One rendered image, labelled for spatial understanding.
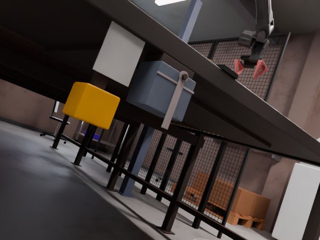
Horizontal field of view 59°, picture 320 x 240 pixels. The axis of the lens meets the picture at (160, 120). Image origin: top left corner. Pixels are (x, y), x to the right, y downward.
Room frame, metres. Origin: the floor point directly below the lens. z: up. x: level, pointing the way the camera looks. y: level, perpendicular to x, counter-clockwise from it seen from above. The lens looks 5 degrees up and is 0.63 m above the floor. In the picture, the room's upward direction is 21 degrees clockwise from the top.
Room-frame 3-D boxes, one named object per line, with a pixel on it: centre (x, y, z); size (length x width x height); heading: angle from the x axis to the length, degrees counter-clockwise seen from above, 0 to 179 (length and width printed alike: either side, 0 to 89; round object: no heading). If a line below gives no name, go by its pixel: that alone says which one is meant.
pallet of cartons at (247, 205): (4.59, -1.31, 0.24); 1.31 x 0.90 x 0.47; 41
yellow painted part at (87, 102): (0.66, 0.16, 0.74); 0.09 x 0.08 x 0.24; 128
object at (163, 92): (0.77, 0.02, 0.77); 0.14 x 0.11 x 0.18; 128
